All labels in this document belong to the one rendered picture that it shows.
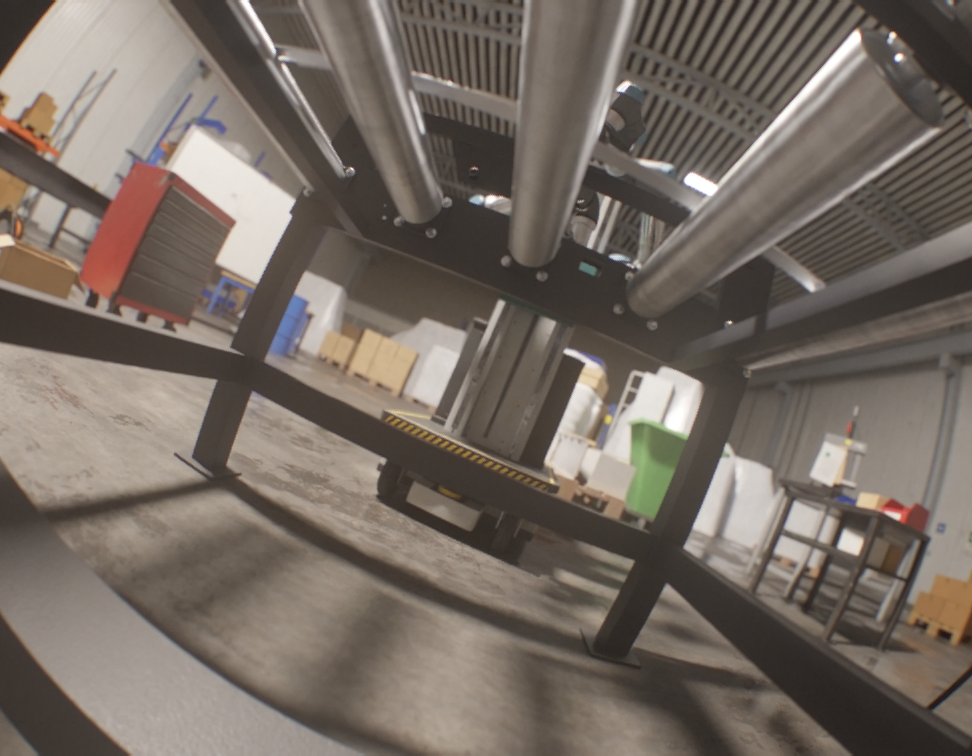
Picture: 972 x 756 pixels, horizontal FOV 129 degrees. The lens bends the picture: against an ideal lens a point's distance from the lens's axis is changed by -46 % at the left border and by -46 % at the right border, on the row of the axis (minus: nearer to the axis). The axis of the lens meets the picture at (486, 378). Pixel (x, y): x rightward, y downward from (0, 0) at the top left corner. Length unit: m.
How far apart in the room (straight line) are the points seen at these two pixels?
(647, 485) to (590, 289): 2.48
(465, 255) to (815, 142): 0.84
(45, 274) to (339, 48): 2.11
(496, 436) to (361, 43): 1.57
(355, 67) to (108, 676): 0.64
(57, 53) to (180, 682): 10.74
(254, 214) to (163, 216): 3.09
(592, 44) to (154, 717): 0.51
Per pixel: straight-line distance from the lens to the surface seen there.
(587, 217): 1.57
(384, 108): 0.71
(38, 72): 10.64
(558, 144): 0.58
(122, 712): 0.15
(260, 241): 5.74
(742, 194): 0.58
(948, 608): 5.86
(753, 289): 1.28
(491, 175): 1.19
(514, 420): 1.79
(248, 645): 0.71
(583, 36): 0.44
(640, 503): 3.43
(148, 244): 2.67
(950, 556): 11.18
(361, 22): 0.59
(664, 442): 3.33
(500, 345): 1.84
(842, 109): 0.46
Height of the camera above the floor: 0.46
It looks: 4 degrees up
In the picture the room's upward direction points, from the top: 23 degrees clockwise
